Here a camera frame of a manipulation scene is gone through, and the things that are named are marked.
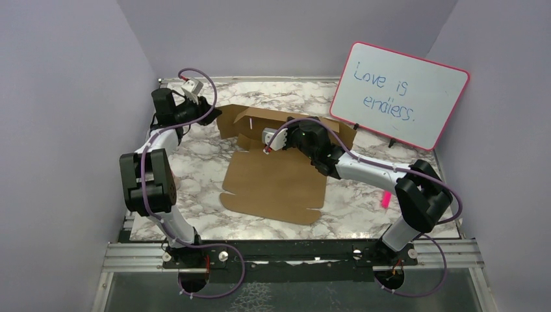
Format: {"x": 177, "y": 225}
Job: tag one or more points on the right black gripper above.
{"x": 290, "y": 129}

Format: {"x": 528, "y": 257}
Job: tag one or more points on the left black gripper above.
{"x": 203, "y": 107}

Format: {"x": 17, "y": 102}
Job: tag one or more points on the brown cardboard box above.
{"x": 281, "y": 185}

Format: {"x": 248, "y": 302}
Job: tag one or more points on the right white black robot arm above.
{"x": 422, "y": 196}

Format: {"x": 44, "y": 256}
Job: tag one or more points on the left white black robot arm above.
{"x": 148, "y": 184}

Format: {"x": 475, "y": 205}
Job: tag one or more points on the pink marker pen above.
{"x": 386, "y": 199}

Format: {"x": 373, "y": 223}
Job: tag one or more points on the pink framed whiteboard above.
{"x": 407, "y": 98}

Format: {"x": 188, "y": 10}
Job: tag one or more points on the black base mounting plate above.
{"x": 262, "y": 261}

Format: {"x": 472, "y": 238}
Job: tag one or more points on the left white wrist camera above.
{"x": 191, "y": 89}

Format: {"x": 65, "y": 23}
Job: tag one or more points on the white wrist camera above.
{"x": 274, "y": 139}
{"x": 191, "y": 89}

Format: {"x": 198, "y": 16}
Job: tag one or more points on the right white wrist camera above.
{"x": 274, "y": 139}

